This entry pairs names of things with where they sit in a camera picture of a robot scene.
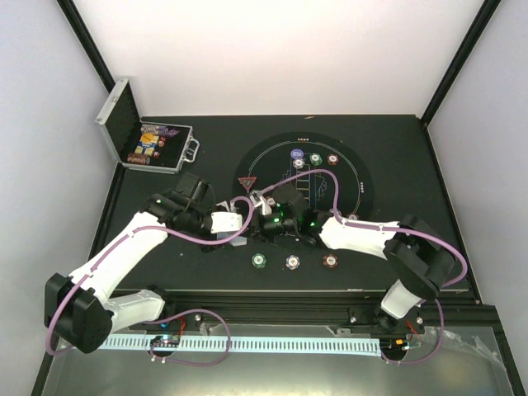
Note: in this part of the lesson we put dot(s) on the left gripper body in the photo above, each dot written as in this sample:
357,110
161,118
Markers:
208,247

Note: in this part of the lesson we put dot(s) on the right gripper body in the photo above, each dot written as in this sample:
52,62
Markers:
275,226

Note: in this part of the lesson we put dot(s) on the blue white poker chip stack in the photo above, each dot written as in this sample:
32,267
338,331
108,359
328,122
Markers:
292,262

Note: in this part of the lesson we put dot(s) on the red triangular all-in button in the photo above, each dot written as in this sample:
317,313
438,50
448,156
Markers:
247,182

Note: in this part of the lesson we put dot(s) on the green poker chip stack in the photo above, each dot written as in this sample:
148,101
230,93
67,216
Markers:
258,260

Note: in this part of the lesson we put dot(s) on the brown poker chip stack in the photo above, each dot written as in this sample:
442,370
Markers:
330,261

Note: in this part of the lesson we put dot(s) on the purple small blind button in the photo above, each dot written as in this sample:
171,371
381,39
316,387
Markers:
297,153

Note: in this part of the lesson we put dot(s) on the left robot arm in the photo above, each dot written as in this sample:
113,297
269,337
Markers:
79,307

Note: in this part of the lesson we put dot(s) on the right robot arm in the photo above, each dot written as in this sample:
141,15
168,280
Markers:
420,260

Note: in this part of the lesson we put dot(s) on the round black poker mat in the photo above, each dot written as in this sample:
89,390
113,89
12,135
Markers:
346,187

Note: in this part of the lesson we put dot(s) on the aluminium poker chip case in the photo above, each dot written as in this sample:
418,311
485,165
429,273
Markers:
120,123

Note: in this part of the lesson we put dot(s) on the brown chips in case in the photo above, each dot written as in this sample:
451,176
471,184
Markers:
139,159

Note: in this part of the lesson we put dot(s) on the red dice in case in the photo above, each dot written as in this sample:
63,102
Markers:
159,147

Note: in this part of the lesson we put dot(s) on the yellow blue card box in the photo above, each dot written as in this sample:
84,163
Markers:
147,144

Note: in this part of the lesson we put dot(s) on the purple chips in case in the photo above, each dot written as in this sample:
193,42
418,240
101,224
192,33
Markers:
167,131

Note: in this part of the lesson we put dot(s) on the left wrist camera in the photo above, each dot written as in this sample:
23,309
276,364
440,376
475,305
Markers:
225,222

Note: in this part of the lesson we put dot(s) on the black aluminium mounting rail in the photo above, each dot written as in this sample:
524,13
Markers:
362,314

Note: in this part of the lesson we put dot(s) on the white perforated cable strip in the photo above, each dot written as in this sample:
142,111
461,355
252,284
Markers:
235,344

